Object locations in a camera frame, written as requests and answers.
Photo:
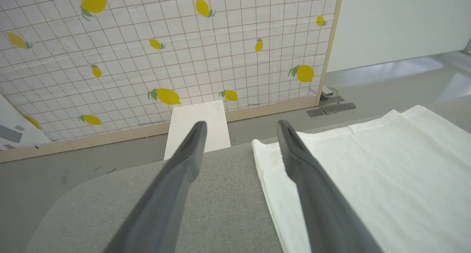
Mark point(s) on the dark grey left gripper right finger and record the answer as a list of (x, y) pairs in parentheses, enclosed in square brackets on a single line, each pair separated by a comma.
[(316, 201)]

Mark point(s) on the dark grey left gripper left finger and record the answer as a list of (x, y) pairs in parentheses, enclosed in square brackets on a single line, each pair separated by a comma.
[(169, 194)]

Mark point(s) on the white garment with grey stitching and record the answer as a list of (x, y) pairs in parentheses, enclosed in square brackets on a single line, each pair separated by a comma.
[(386, 179)]

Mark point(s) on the white rectangular box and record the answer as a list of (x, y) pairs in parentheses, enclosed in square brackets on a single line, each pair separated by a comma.
[(213, 124)]

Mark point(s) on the small black floor plate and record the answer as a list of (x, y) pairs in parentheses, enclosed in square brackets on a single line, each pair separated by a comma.
[(315, 112)]

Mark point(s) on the white panel with grey shapes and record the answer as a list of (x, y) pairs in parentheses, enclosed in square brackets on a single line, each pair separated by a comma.
[(18, 131)]

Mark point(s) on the dark base plate under post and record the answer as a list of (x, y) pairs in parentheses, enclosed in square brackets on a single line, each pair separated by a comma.
[(333, 100)]

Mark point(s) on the grey metal post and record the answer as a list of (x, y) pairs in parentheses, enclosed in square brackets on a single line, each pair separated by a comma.
[(326, 91)]

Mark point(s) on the lemon-patterned grid wall panel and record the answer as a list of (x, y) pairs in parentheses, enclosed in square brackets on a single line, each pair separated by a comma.
[(165, 54)]

